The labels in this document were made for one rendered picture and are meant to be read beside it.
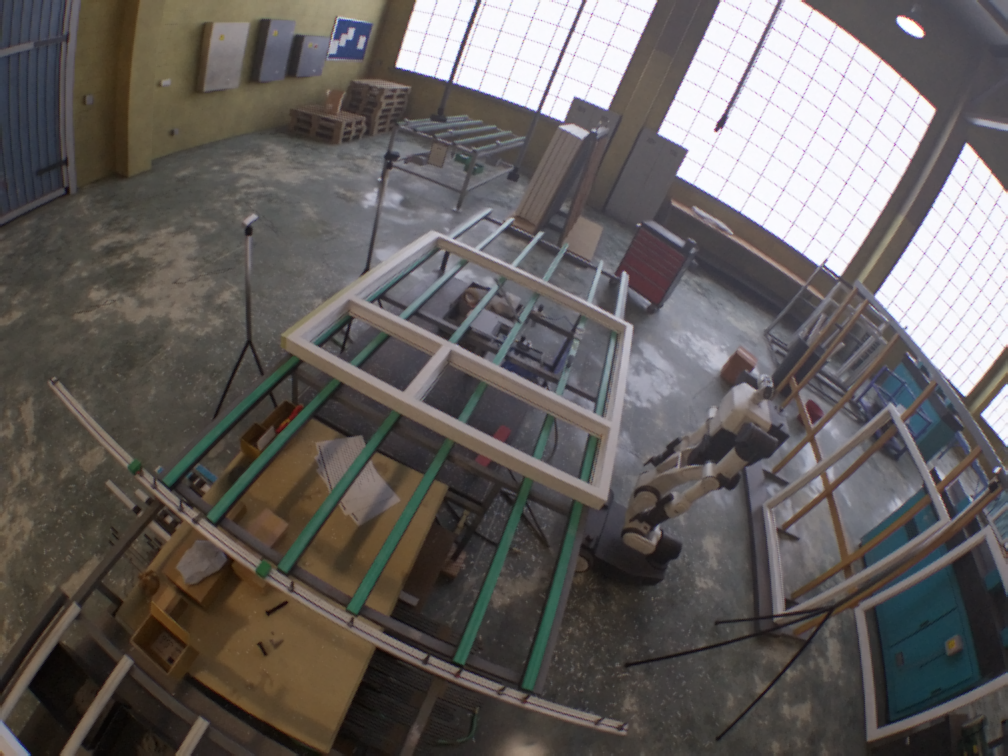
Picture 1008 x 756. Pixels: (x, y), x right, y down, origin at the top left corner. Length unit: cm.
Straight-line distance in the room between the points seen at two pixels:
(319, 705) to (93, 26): 663
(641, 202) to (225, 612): 871
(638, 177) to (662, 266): 371
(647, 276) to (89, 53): 754
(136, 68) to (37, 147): 152
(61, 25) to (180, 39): 196
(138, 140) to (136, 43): 132
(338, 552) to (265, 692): 58
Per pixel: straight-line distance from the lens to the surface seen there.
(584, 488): 172
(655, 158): 884
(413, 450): 199
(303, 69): 894
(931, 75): 1145
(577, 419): 202
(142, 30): 646
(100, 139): 685
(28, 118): 629
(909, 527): 498
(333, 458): 185
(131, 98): 651
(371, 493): 177
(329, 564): 163
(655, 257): 548
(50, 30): 629
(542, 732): 235
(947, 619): 450
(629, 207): 899
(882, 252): 1059
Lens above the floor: 215
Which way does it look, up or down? 39 degrees down
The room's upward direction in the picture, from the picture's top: 25 degrees clockwise
